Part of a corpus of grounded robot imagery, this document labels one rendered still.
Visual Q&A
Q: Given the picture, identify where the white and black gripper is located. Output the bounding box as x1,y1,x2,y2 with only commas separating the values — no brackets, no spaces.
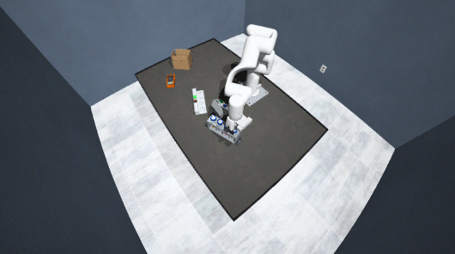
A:
225,116,238,135

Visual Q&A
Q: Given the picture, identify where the small brown cardboard box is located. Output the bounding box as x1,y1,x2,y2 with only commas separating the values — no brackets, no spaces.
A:
171,49,192,70

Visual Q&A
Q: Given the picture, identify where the white control panel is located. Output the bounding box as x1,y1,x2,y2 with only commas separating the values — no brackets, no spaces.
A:
210,99,228,118

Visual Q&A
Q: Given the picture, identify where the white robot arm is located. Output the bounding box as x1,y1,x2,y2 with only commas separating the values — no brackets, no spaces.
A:
224,25,277,132

